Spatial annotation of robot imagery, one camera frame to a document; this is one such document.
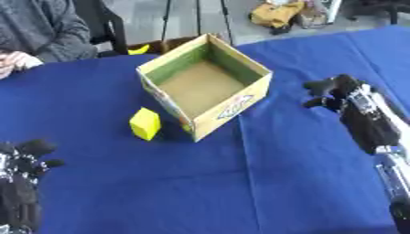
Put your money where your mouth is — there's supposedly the black chair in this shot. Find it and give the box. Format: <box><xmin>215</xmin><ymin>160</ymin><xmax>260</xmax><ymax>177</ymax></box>
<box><xmin>70</xmin><ymin>0</ymin><xmax>132</xmax><ymax>59</ymax></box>

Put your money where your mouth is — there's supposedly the yellow banana toy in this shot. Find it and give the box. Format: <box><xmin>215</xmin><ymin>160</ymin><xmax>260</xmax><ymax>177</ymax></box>
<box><xmin>126</xmin><ymin>44</ymin><xmax>153</xmax><ymax>56</ymax></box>

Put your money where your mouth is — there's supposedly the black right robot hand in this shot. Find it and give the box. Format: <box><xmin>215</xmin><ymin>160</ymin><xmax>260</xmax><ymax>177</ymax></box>
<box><xmin>301</xmin><ymin>73</ymin><xmax>404</xmax><ymax>155</ymax></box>

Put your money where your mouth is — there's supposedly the yellow block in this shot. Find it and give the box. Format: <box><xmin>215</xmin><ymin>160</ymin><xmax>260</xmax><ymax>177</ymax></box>
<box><xmin>128</xmin><ymin>106</ymin><xmax>164</xmax><ymax>142</ymax></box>

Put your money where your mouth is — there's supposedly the person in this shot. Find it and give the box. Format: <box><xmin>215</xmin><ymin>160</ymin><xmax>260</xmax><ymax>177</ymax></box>
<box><xmin>0</xmin><ymin>0</ymin><xmax>100</xmax><ymax>80</ymax></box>

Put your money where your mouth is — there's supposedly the yellow bag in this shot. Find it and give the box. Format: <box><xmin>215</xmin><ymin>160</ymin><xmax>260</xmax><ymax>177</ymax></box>
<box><xmin>248</xmin><ymin>0</ymin><xmax>308</xmax><ymax>36</ymax></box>

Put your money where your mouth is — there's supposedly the person's hand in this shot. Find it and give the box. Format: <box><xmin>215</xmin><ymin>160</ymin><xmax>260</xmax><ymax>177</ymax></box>
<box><xmin>0</xmin><ymin>50</ymin><xmax>45</xmax><ymax>80</ymax></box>

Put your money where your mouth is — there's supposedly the tan cardboard box green inside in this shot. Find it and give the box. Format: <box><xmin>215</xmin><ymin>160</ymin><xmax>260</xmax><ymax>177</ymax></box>
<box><xmin>135</xmin><ymin>33</ymin><xmax>275</xmax><ymax>143</ymax></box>

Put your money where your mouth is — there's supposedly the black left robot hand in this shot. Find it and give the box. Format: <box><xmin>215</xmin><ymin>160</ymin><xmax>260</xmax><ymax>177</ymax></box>
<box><xmin>0</xmin><ymin>139</ymin><xmax>66</xmax><ymax>231</ymax></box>

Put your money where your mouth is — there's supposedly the black tripod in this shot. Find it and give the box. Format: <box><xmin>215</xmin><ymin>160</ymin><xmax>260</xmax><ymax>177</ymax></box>
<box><xmin>158</xmin><ymin>0</ymin><xmax>237</xmax><ymax>47</ymax></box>

